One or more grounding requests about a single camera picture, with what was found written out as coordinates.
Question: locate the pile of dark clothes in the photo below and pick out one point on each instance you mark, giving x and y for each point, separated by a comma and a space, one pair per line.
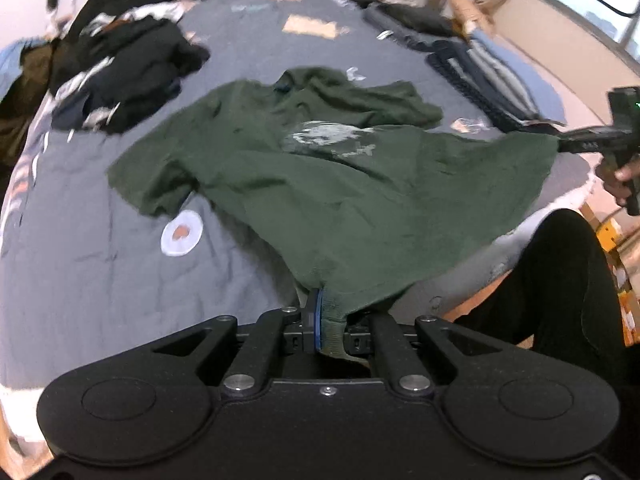
135, 70

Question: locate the dark green t-shirt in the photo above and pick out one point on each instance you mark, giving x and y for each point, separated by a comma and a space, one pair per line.
325, 185

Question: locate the stack of folded clothes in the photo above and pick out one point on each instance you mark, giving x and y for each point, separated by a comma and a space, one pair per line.
495, 80

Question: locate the person's right hand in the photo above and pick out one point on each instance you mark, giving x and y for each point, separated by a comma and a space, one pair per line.
612, 182

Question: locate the yellow printed box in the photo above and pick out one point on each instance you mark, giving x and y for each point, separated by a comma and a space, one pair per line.
627, 305

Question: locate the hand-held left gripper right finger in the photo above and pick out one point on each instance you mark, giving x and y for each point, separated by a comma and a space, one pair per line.
357, 342

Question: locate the grey printed quilt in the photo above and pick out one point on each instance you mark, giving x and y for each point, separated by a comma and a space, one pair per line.
100, 270

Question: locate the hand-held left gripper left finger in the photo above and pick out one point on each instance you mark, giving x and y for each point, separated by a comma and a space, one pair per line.
312, 325

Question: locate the white mattress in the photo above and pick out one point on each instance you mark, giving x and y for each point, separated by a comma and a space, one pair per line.
20, 410

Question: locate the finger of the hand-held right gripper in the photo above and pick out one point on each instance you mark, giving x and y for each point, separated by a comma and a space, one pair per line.
590, 141

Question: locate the brown garment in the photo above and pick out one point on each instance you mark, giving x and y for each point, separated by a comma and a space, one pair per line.
25, 110

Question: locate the person's leg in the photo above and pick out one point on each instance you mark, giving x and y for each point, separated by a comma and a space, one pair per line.
565, 300

